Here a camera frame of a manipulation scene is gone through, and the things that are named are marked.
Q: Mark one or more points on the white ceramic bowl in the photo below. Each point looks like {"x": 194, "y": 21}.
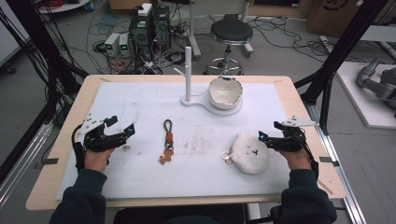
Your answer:
{"x": 224, "y": 92}

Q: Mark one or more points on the black computer tower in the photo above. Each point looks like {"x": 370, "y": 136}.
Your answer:
{"x": 140, "y": 37}
{"x": 162, "y": 28}

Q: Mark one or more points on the black frame post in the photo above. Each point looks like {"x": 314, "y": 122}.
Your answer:
{"x": 339, "y": 53}
{"x": 34, "y": 40}

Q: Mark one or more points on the grey power supply unit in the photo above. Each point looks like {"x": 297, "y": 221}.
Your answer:
{"x": 124, "y": 45}
{"x": 112, "y": 43}

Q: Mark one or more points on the white table mat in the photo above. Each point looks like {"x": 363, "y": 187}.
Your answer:
{"x": 149, "y": 174}

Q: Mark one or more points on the wooden table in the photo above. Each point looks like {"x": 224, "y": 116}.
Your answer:
{"x": 311, "y": 183}

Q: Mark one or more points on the white platform board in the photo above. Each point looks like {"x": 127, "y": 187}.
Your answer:
{"x": 358, "y": 102}

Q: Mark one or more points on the black tape piece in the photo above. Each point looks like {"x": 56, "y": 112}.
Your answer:
{"x": 49, "y": 161}
{"x": 328, "y": 161}

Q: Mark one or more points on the person's left hand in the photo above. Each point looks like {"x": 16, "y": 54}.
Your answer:
{"x": 98, "y": 159}

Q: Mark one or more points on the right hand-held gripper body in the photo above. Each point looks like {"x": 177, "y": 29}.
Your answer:
{"x": 291, "y": 138}

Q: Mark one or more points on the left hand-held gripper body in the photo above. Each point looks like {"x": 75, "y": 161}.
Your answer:
{"x": 96, "y": 138}

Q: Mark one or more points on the black round stool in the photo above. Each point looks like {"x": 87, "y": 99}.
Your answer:
{"x": 231, "y": 32}

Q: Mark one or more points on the white peg stand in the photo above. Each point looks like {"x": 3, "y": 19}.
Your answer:
{"x": 188, "y": 77}

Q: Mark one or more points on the aluminium rail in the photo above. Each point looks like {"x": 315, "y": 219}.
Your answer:
{"x": 18, "y": 168}
{"x": 342, "y": 174}

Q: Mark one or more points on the cardboard box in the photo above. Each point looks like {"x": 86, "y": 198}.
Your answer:
{"x": 336, "y": 15}

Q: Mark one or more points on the person's right hand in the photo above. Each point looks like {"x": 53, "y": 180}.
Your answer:
{"x": 295, "y": 159}

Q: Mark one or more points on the white box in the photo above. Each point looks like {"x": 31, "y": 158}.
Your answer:
{"x": 145, "y": 9}

